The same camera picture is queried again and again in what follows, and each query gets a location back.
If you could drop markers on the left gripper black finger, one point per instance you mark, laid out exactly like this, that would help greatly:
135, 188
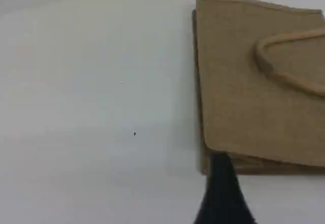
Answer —
221, 196

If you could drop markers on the brown jute tote bag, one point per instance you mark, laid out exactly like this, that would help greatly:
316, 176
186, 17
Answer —
233, 81

